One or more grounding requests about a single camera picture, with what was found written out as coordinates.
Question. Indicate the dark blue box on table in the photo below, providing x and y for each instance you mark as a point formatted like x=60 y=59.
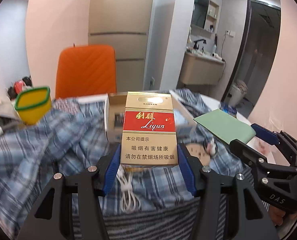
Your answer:
x=228 y=109

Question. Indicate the black Face tissue pack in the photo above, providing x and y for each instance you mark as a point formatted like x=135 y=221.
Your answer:
x=118 y=120

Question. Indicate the light blue tissue pack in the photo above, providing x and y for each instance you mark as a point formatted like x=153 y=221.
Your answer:
x=180 y=120

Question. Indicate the green cloth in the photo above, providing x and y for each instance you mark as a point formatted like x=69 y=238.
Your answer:
x=226 y=127

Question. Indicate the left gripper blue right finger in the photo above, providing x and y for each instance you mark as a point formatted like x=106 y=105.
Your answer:
x=186 y=171

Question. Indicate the white hair dryer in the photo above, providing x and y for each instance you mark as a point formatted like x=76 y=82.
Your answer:
x=215 y=55

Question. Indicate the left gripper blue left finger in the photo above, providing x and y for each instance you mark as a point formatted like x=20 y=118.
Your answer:
x=112 y=168

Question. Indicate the bathroom vanity cabinet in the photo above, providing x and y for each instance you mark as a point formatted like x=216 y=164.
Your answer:
x=201 y=69

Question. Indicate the white cardboard box tray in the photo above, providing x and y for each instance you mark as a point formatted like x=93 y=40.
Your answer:
x=115 y=103

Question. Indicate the tan round case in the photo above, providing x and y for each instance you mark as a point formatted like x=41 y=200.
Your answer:
x=203 y=153

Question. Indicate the orange chair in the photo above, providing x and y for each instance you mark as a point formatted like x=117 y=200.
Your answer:
x=86 y=70

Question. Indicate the blue plaid shirt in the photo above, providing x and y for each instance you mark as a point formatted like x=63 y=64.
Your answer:
x=74 y=142

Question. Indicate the person's right hand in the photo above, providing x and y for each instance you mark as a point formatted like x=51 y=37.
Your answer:
x=278 y=215

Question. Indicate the yellow green-rimmed bin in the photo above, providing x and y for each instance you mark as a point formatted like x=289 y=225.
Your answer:
x=32 y=104

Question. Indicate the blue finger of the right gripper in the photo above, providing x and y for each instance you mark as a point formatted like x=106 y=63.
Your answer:
x=245 y=153
x=265 y=135

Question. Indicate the beige refrigerator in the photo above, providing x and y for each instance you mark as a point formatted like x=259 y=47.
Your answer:
x=124 y=25

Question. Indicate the mirror cabinet with shelves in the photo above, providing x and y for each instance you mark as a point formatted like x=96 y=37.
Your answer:
x=205 y=15

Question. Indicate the red bag on floor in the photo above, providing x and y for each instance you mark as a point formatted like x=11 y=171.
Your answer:
x=19 y=86

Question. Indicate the beige bag pile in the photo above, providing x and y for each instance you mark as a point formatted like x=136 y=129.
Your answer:
x=8 y=115

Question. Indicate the white laundry bin with clothes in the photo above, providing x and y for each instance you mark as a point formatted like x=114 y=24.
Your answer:
x=238 y=91

